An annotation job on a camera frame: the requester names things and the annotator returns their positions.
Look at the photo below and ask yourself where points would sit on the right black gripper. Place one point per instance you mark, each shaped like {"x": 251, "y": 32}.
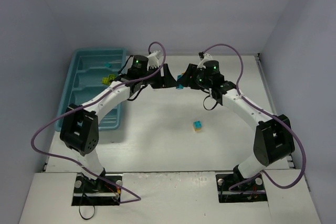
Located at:
{"x": 191, "y": 76}

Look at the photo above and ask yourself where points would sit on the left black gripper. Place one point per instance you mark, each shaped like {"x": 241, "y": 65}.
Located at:
{"x": 159, "y": 77}

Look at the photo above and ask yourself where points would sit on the green blue yellow lego stack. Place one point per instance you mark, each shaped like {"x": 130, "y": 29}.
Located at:
{"x": 179, "y": 85}

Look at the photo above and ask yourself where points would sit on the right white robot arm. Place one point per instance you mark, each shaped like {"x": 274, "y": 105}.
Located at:
{"x": 272, "y": 140}

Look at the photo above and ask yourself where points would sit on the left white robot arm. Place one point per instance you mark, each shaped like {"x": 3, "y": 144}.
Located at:
{"x": 80, "y": 126}

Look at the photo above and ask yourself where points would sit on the blue yellow lego cube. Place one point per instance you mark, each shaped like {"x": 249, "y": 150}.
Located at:
{"x": 197, "y": 126}

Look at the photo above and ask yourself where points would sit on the teal plastic compartment tray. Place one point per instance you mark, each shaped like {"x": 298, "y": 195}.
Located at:
{"x": 86, "y": 70}

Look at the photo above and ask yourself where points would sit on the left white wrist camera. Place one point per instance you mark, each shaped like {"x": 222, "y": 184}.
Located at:
{"x": 153, "y": 59}

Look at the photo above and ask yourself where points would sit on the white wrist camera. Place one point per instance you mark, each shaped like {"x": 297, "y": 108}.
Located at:
{"x": 204, "y": 57}
{"x": 153, "y": 59}

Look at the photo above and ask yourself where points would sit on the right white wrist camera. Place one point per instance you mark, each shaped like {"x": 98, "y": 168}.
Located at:
{"x": 204, "y": 57}

